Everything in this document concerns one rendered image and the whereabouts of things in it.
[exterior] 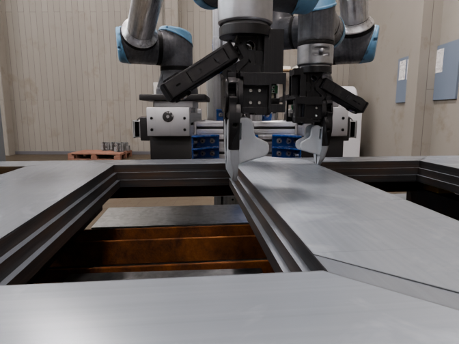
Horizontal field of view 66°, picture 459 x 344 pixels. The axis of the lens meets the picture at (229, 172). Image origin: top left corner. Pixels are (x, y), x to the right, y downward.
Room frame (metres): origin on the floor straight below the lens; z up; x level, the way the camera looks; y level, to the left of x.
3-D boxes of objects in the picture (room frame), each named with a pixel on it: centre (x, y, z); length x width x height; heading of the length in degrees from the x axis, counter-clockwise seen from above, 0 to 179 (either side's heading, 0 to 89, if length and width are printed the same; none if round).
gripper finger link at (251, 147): (0.50, -0.03, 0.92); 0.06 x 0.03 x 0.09; 96
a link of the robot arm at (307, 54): (0.78, -0.18, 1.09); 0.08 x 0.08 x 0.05
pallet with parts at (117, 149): (7.96, 2.89, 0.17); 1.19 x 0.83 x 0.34; 89
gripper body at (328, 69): (0.78, -0.17, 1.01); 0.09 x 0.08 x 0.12; 96
